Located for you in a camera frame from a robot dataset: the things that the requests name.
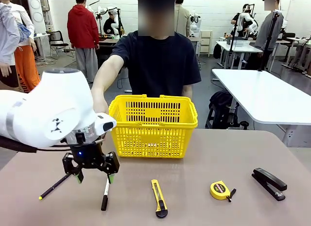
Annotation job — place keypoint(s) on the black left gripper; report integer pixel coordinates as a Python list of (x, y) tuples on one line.
[(86, 155)]

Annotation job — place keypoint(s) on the white marker with black cap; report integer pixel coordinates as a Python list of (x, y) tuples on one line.
[(104, 203)]

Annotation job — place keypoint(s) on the yellow tape measure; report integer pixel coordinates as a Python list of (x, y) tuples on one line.
[(218, 190)]

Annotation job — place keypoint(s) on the black stapler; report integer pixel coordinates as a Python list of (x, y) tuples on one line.
[(269, 181)]

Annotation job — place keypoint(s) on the person's right forearm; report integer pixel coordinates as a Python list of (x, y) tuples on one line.
[(104, 77)]

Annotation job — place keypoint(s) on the person's left forearm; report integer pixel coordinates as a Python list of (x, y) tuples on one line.
[(187, 91)]

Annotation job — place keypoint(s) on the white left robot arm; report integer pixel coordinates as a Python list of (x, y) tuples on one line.
[(48, 102)]

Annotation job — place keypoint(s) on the yellow plastic shopping basket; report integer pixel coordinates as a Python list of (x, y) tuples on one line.
[(153, 138)]

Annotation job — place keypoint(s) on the person in navy t-shirt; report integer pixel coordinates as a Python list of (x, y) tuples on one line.
[(158, 65)]

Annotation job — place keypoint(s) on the person in orange trousers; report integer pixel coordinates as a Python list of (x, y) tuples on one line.
[(25, 58)]

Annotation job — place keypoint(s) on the person in red hoodie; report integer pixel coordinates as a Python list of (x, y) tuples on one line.
[(82, 29)]

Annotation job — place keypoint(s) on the person in light blue shirt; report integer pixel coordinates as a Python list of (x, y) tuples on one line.
[(7, 36)]

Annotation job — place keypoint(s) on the person in beige jacket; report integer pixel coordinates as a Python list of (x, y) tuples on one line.
[(182, 19)]

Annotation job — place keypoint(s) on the person in grey sweater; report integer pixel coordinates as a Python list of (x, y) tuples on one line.
[(268, 36)]

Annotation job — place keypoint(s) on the person's right hand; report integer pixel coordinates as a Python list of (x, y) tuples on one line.
[(101, 106)]

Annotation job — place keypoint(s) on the black pen with yellow tip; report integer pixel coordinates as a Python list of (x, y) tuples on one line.
[(52, 188)]

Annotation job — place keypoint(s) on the yellow black utility knife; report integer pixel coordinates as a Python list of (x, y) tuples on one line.
[(159, 199)]

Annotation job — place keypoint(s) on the black folding chair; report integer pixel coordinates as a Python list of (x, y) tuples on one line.
[(57, 40)]

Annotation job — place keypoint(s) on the black backpack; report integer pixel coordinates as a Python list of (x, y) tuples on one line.
[(219, 107)]

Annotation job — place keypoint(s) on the white standing air conditioner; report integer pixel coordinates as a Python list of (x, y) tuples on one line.
[(36, 12)]

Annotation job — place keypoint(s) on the white drawer cabinet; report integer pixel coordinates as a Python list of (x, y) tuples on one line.
[(205, 42)]

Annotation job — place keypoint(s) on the large white table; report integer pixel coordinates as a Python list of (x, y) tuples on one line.
[(262, 97)]

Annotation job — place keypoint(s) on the small white desk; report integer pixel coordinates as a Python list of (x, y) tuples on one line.
[(236, 47)]

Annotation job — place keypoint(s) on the black tripod pole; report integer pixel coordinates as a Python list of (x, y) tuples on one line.
[(268, 41)]

